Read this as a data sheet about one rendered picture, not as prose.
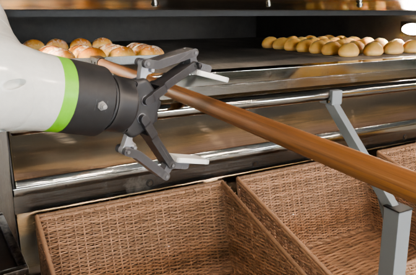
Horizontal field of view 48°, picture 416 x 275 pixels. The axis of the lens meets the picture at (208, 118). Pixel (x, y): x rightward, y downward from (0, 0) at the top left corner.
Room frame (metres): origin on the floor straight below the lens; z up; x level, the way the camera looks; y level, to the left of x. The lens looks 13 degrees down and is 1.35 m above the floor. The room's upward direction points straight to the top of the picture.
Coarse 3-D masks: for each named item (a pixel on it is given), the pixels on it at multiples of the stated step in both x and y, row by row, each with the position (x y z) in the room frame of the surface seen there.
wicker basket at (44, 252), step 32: (160, 192) 1.25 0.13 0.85; (192, 192) 1.29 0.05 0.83; (224, 192) 1.33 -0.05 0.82; (64, 224) 1.11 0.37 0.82; (128, 224) 1.18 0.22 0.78; (160, 224) 1.22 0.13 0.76; (192, 224) 1.26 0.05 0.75; (256, 224) 1.17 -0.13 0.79; (64, 256) 1.09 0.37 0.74; (96, 256) 1.12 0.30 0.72; (128, 256) 1.16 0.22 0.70; (160, 256) 1.20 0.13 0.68; (192, 256) 1.24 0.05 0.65; (224, 256) 1.28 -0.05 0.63; (256, 256) 1.16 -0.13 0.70; (288, 256) 1.04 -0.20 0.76
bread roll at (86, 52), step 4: (88, 48) 1.55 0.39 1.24; (92, 48) 1.55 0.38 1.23; (96, 48) 1.56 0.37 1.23; (80, 52) 1.54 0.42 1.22; (84, 52) 1.53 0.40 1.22; (88, 52) 1.53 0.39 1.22; (92, 52) 1.54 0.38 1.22; (96, 52) 1.54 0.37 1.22; (100, 52) 1.55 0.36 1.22; (80, 56) 1.53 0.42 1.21; (84, 56) 1.53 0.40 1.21; (88, 56) 1.53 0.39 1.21; (104, 56) 1.56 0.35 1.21
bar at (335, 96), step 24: (264, 96) 1.01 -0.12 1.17; (288, 96) 1.03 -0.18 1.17; (312, 96) 1.06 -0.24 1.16; (336, 96) 1.09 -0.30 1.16; (360, 96) 1.15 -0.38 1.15; (336, 120) 1.07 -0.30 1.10; (360, 144) 1.02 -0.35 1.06; (384, 192) 0.94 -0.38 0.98; (384, 216) 0.92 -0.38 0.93; (408, 216) 0.90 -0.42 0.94; (384, 240) 0.91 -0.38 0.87; (408, 240) 0.91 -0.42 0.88; (384, 264) 0.91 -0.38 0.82
